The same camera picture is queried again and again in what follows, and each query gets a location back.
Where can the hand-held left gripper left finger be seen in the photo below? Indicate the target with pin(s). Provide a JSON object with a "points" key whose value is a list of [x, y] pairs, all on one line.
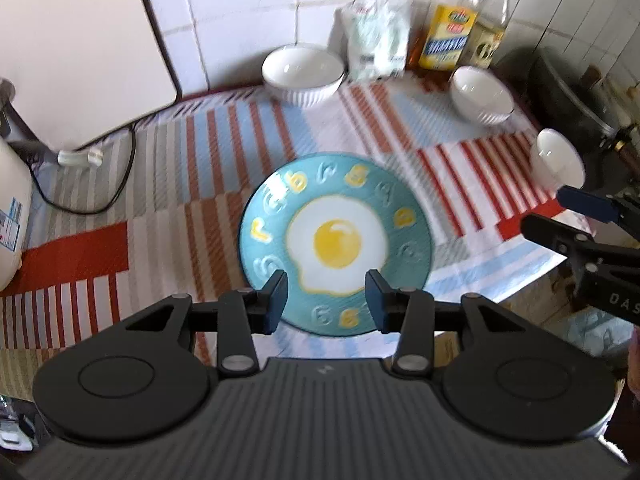
{"points": [[277, 300]]}

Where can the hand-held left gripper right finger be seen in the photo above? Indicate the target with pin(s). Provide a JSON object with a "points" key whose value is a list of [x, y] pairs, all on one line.
{"points": [[372, 295]]}

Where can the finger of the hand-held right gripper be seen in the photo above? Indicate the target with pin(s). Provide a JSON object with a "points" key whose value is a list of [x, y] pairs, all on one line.
{"points": [[585, 202], [550, 232]]}

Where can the white ribbed bowl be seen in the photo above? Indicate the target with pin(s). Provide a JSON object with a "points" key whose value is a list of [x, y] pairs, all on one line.
{"points": [[552, 157], [482, 92], [302, 72]]}

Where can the blue fried egg plate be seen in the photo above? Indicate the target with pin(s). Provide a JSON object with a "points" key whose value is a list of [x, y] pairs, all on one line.
{"points": [[335, 240]]}

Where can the person's right forearm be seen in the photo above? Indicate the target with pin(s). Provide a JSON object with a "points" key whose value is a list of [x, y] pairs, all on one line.
{"points": [[636, 360]]}

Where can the glass wok lid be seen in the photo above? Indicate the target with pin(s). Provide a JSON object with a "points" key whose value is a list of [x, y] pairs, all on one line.
{"points": [[595, 100]]}

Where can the black wok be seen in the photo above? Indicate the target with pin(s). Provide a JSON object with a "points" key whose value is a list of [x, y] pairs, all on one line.
{"points": [[550, 90]]}

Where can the striped tablecloth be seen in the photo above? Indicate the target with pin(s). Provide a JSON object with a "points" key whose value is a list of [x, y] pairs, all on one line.
{"points": [[150, 260]]}

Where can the clear vinegar bottle yellow cap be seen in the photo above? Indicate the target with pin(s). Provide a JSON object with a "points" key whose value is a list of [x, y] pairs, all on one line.
{"points": [[487, 40]]}

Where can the cooking wine bottle yellow label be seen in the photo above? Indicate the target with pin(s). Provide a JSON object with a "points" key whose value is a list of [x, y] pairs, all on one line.
{"points": [[450, 35]]}

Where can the white plastic seasoning bag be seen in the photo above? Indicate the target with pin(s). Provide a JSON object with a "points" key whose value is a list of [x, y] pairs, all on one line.
{"points": [[395, 40], [362, 40]]}

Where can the white rice cooker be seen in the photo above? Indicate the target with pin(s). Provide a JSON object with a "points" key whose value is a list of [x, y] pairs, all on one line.
{"points": [[12, 200]]}

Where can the white cutting board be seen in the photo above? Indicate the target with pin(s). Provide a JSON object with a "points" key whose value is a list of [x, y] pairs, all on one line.
{"points": [[75, 50]]}

